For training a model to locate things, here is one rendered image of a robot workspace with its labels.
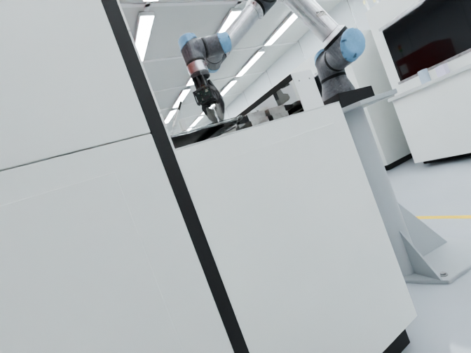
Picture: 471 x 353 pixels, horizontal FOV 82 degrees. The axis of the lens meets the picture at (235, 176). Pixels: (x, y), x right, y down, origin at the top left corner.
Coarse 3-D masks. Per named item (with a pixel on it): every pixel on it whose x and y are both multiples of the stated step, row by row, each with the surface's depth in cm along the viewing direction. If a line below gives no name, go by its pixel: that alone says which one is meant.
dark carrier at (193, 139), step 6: (228, 126) 103; (198, 132) 93; (204, 132) 97; (174, 138) 88; (180, 138) 91; (186, 138) 95; (192, 138) 99; (198, 138) 104; (210, 138) 115; (174, 144) 98; (180, 144) 103; (186, 144) 109
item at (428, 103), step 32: (384, 0) 312; (416, 0) 287; (448, 0) 266; (384, 32) 323; (416, 32) 296; (448, 32) 273; (384, 64) 335; (416, 64) 306; (448, 64) 282; (416, 96) 296; (448, 96) 272; (416, 128) 307; (448, 128) 281; (416, 160) 318
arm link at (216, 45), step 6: (204, 36) 103; (210, 36) 102; (216, 36) 102; (222, 36) 102; (228, 36) 103; (204, 42) 101; (210, 42) 101; (216, 42) 102; (222, 42) 103; (228, 42) 103; (210, 48) 102; (216, 48) 103; (222, 48) 104; (228, 48) 105; (210, 54) 104; (216, 54) 105; (222, 54) 108; (210, 60) 111; (216, 60) 111
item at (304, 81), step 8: (296, 72) 89; (304, 72) 90; (296, 80) 88; (304, 80) 90; (312, 80) 91; (296, 88) 88; (304, 88) 89; (312, 88) 91; (304, 96) 89; (312, 96) 90; (320, 96) 92; (304, 104) 88; (312, 104) 90; (320, 104) 91
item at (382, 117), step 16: (368, 32) 399; (320, 48) 403; (368, 48) 393; (304, 64) 437; (352, 64) 372; (368, 64) 388; (352, 80) 377; (368, 80) 382; (384, 80) 399; (368, 112) 372; (384, 112) 387; (384, 128) 382; (400, 128) 398; (384, 144) 377; (400, 144) 393; (384, 160) 375; (400, 160) 392
